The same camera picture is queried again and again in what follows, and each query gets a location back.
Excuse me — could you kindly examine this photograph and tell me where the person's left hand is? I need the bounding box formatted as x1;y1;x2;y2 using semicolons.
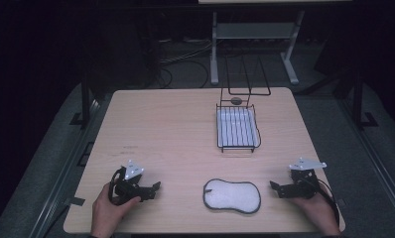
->
90;182;142;238

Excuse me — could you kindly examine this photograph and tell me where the black wire rack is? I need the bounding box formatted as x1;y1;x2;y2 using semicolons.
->
215;54;272;154

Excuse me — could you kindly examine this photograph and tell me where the person's right hand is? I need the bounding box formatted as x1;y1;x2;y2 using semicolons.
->
289;183;341;237

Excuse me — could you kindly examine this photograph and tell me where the black frame post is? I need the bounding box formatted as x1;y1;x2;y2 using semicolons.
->
350;70;379;129
69;70;93;128

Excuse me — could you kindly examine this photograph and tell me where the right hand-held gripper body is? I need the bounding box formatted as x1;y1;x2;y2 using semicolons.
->
284;157;328;200

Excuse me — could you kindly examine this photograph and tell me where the grey metal stand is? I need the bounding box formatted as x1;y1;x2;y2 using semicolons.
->
209;10;306;86

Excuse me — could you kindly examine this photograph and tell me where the white sponge with grey edge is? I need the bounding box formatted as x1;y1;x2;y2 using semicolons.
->
202;178;262;215

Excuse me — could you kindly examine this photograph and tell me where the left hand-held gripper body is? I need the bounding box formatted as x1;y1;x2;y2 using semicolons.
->
111;160;146;206

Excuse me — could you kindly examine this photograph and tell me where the white drip tray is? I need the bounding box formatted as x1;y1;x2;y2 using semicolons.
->
216;106;260;149

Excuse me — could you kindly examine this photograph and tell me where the bundle of floor cables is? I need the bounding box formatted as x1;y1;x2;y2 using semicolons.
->
152;37;216;89

